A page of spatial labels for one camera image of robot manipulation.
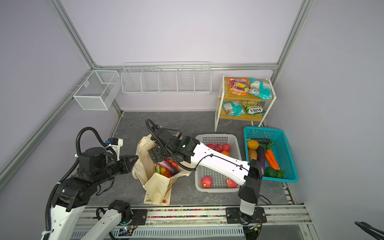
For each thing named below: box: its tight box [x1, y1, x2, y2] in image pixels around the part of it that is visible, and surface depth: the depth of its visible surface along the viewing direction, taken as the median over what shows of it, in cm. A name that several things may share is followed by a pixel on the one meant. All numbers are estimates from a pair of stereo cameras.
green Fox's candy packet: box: [240, 100, 267, 116], surface depth 99 cm
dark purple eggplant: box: [256, 146, 265, 175], surface depth 94 cm
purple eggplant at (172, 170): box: [158, 160, 180, 176], surface depth 79 cm
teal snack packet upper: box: [248, 77, 272, 101], surface depth 83 cm
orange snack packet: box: [226, 77, 250, 96], surface depth 84 cm
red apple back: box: [226, 177, 238, 189], surface depth 80 cm
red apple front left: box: [201, 176, 213, 189], surface depth 82 cm
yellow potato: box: [247, 140, 260, 150], surface depth 97 cm
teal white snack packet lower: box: [222, 100, 245, 117], surface depth 98 cm
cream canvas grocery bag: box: [132, 133, 193, 206], surface depth 72 cm
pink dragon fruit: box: [156, 162, 161, 174], surface depth 82 cm
